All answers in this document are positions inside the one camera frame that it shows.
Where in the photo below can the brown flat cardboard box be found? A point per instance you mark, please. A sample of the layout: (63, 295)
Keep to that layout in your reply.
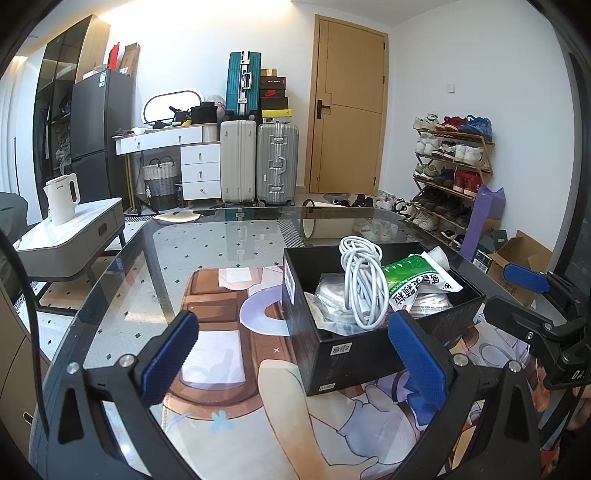
(130, 57)

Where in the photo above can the dark green box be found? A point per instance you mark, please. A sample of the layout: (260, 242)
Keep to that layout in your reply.
(485, 258)

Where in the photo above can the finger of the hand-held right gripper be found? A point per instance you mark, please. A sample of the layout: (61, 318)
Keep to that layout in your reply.
(526, 278)
(508, 314)

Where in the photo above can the wicker basket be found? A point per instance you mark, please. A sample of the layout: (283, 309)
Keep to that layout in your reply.
(160, 177)

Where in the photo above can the brown shoe box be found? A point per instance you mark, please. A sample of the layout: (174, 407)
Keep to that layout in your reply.
(268, 73)

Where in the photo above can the wooden shoe rack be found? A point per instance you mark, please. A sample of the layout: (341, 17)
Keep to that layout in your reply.
(461, 189)

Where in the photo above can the bag of cream laces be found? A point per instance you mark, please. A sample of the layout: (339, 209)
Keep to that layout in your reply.
(431, 304)

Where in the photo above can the white foam piece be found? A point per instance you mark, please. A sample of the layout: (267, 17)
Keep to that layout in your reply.
(438, 256)

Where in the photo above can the white vanity desk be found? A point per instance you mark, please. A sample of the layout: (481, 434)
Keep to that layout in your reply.
(184, 152)

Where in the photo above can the black fridge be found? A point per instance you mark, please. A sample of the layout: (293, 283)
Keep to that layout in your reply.
(97, 120)

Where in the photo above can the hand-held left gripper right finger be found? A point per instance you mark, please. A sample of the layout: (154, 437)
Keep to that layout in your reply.
(418, 364)

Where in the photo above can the white electric kettle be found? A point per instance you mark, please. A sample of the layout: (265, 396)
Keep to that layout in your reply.
(62, 194)

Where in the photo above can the white suitcase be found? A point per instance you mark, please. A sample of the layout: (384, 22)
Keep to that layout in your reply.
(238, 161)

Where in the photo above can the purple yoga mat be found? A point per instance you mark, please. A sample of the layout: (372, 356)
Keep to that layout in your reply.
(480, 217)

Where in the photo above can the silver suitcase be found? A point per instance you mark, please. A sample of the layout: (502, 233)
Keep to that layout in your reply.
(277, 164)

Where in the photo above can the red flat box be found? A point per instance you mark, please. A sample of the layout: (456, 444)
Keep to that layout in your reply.
(113, 55)

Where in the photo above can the white grey side table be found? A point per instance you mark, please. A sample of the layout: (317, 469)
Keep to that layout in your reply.
(69, 240)

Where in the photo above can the scattered sneakers pile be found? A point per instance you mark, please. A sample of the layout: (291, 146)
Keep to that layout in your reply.
(383, 203)

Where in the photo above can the open cardboard box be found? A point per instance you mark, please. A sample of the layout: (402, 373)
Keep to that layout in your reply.
(517, 258)

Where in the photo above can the person's right hand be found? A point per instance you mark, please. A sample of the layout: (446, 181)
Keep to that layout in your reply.
(581, 410)

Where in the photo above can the black cardboard box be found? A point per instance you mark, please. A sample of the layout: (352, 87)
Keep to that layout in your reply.
(360, 355)

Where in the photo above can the dark grey cloth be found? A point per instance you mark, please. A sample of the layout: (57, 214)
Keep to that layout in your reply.
(7, 212)

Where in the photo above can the yellow black shoe box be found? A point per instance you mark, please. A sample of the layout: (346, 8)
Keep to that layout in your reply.
(276, 116)

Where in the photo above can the rows of assorted shoes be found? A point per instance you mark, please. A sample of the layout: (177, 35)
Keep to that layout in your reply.
(455, 152)

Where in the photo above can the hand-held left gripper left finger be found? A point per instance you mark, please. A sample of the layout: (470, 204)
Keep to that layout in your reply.
(168, 357)

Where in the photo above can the wooden door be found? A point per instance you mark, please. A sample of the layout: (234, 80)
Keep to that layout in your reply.
(348, 110)

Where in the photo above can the bag of white shoelaces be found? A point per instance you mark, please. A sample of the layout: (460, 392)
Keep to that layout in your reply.
(330, 300)

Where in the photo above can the black bag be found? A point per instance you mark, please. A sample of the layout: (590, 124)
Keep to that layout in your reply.
(203, 113)

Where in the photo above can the green printed packet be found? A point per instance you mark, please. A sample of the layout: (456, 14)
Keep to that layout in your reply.
(415, 277)

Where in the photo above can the oval mirror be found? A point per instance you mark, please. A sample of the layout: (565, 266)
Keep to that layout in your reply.
(171, 104)

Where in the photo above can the teal suitcase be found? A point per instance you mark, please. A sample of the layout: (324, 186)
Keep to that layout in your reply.
(242, 83)

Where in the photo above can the printed cartoon table mat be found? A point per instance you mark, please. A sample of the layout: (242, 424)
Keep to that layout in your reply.
(221, 383)

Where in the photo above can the red black shoe box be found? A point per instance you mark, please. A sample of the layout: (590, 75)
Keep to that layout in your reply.
(272, 92)

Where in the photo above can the white ribbed container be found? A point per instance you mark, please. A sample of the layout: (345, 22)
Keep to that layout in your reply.
(210, 134)

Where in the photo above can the dark glass cabinet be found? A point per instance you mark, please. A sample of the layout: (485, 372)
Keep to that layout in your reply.
(55, 92)

